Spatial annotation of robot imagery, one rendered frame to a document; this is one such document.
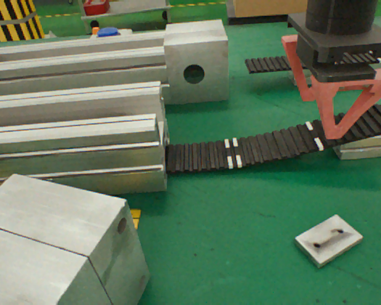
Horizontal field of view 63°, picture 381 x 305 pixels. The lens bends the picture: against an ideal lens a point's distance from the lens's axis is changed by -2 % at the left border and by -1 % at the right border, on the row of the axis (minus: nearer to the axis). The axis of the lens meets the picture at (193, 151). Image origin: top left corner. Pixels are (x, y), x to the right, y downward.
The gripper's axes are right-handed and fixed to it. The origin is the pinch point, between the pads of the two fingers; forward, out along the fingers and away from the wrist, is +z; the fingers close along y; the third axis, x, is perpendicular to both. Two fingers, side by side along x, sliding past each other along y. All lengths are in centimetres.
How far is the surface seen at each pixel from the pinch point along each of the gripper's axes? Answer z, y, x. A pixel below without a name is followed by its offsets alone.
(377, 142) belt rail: 3.5, 2.0, 6.2
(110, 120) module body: -2.8, 3.0, -21.9
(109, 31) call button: -1.7, -30.9, -28.5
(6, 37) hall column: 67, -295, -202
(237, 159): 4.6, 1.5, -9.3
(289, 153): 3.9, 2.1, -3.6
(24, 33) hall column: 64, -293, -181
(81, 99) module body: -2.6, -2.5, -26.2
